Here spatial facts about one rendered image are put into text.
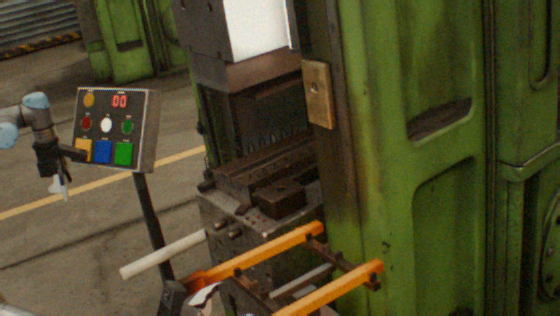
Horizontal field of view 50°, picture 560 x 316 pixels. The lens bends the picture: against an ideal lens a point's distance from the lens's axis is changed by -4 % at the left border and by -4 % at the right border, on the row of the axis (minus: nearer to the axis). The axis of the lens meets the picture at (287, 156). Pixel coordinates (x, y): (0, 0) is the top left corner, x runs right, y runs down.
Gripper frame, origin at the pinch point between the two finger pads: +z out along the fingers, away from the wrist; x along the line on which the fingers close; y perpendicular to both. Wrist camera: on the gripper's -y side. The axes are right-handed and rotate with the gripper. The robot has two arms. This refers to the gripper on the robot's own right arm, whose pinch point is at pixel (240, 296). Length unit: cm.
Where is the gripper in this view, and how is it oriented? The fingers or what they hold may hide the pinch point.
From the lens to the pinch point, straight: 123.4
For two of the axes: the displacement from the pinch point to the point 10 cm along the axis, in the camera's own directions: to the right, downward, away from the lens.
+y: 1.4, 9.0, 4.2
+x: 5.6, 2.8, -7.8
